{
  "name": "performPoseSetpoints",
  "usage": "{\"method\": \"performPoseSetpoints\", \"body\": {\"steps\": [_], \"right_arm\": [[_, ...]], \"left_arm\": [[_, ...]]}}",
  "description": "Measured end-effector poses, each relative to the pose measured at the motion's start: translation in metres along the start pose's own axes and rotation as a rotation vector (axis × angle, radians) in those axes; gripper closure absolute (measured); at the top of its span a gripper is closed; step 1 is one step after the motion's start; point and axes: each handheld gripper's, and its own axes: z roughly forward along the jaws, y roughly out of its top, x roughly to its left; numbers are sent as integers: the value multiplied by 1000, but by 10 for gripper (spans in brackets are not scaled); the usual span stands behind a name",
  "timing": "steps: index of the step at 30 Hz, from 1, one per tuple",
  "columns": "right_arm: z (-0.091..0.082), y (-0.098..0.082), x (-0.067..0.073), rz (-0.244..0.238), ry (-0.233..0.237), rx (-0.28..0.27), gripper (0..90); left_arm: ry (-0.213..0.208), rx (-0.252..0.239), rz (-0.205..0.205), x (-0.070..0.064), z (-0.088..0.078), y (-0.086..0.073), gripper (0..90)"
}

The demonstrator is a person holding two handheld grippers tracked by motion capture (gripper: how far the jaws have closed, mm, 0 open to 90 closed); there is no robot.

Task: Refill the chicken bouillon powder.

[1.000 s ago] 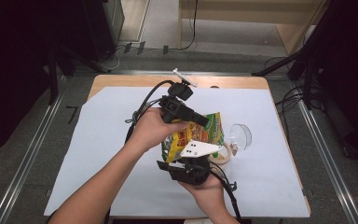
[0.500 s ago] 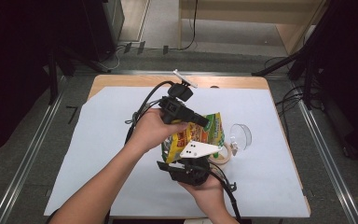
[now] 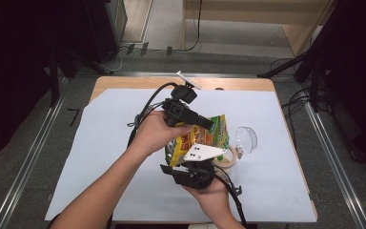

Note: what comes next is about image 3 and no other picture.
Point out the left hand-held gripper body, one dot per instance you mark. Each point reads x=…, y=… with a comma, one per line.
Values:
x=174, y=111

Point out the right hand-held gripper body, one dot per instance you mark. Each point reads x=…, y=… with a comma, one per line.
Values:
x=200, y=154

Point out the yellow seasoning bag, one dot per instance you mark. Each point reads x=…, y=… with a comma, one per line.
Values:
x=200, y=136

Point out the roll of tape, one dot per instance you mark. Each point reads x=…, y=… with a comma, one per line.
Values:
x=230, y=160

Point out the clear dome jar lid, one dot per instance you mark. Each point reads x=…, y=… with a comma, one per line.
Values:
x=249, y=140

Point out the person's left hand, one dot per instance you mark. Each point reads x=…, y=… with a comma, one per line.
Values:
x=152, y=136

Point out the person's right hand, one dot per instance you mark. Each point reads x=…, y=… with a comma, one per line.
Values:
x=216, y=200

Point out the white paper sheet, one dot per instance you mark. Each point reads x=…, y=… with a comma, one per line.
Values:
x=108, y=127

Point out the black tripod stand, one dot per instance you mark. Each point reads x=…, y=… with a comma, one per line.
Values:
x=282, y=66

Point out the black cabinet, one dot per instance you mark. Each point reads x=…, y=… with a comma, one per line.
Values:
x=105, y=28

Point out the light wooden shelf unit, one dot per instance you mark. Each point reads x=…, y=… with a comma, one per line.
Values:
x=235, y=16

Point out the black metal stand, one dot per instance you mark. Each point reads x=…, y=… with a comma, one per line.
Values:
x=54, y=82

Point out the black stool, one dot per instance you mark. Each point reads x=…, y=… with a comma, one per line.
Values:
x=51, y=222

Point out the black curtain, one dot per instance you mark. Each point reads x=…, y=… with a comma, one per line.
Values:
x=362, y=63
x=12, y=63

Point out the metal floor rail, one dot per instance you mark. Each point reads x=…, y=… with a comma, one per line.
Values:
x=28, y=165
x=330, y=149
x=139, y=74

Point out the black floor bracket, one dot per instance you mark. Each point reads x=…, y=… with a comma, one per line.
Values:
x=169, y=51
x=130, y=48
x=144, y=48

